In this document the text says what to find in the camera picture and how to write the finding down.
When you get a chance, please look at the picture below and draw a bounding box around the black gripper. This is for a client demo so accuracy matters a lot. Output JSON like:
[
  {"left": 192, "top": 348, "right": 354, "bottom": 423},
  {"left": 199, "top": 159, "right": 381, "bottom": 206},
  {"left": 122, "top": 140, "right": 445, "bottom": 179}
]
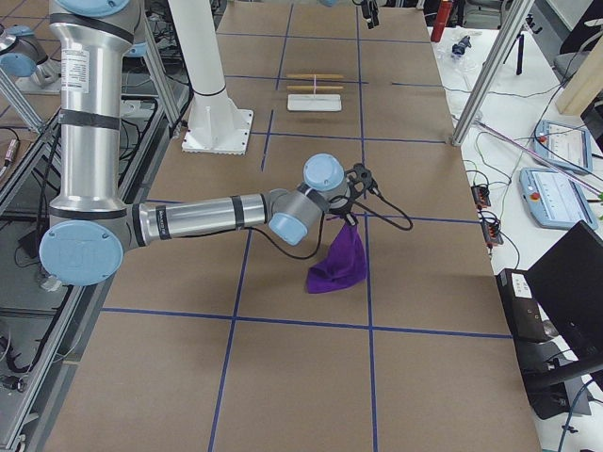
[
  {"left": 360, "top": 0, "right": 379, "bottom": 29},
  {"left": 328, "top": 200, "right": 357, "bottom": 227}
]

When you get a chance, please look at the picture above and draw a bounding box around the purple towel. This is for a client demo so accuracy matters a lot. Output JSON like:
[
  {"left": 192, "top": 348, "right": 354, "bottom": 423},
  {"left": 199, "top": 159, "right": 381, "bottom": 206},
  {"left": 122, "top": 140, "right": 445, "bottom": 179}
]
[{"left": 306, "top": 223, "right": 367, "bottom": 294}]

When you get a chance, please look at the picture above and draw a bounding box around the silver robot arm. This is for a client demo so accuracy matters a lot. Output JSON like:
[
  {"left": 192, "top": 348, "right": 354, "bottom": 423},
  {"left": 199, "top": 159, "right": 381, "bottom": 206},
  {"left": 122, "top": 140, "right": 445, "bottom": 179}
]
[{"left": 39, "top": 1, "right": 352, "bottom": 286}]

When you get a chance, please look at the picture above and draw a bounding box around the white wooden towel rack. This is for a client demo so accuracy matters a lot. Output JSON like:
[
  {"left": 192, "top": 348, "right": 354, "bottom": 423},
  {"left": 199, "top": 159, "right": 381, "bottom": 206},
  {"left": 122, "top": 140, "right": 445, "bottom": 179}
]
[{"left": 286, "top": 73, "right": 344, "bottom": 112}]

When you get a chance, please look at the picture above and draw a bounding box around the red bottle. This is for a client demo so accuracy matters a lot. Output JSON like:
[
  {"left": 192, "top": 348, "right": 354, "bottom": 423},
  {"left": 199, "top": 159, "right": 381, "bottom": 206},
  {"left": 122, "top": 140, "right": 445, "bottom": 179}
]
[{"left": 431, "top": 0, "right": 453, "bottom": 42}]

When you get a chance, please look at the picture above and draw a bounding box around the red relay module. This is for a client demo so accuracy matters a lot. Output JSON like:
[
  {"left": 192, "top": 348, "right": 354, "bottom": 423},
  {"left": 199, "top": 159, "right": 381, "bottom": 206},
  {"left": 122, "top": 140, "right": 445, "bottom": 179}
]
[
  {"left": 471, "top": 185, "right": 491, "bottom": 210},
  {"left": 479, "top": 210, "right": 504, "bottom": 249}
]

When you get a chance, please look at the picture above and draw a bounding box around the black tripod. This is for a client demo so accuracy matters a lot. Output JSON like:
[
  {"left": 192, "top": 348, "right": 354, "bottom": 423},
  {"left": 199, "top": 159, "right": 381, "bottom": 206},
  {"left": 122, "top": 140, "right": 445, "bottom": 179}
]
[{"left": 503, "top": 13, "right": 543, "bottom": 75}]

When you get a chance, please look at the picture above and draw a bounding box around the near blue teach pendant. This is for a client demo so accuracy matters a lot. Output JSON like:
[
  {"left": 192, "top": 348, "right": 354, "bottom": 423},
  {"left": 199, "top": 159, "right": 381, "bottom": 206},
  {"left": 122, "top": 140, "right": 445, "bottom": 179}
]
[{"left": 519, "top": 168, "right": 598, "bottom": 230}]

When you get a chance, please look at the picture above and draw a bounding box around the blue teach pendant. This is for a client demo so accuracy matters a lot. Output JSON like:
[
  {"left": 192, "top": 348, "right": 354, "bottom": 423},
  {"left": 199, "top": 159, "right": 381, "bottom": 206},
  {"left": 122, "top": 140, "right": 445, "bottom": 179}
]
[
  {"left": 519, "top": 168, "right": 598, "bottom": 230},
  {"left": 533, "top": 120, "right": 593, "bottom": 174}
]

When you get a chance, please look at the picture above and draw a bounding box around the black monitor on stand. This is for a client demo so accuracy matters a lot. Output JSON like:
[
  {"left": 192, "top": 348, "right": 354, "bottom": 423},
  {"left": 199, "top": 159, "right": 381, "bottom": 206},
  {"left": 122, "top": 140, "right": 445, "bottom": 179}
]
[{"left": 496, "top": 220, "right": 602, "bottom": 419}]

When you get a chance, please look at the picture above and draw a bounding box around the far blue teach pendant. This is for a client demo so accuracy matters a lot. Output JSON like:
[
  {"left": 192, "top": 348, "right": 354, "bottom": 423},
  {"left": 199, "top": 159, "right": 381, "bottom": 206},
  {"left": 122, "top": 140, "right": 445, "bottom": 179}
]
[{"left": 533, "top": 120, "right": 593, "bottom": 174}]

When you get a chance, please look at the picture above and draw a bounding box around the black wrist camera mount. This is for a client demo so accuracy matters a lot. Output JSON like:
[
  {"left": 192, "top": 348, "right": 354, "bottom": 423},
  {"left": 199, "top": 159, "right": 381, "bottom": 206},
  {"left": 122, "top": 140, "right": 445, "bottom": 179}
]
[{"left": 345, "top": 163, "right": 381, "bottom": 202}]

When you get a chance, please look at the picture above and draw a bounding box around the aluminium frame post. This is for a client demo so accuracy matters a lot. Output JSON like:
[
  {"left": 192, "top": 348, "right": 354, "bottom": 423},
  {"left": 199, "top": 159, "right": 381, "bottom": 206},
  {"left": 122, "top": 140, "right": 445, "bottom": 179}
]
[{"left": 450, "top": 0, "right": 534, "bottom": 147}]

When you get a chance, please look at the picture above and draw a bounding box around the white pedestal column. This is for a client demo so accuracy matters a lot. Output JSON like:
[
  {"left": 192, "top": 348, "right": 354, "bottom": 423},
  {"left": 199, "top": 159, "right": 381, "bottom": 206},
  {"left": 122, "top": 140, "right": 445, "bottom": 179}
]
[{"left": 169, "top": 0, "right": 253, "bottom": 154}]

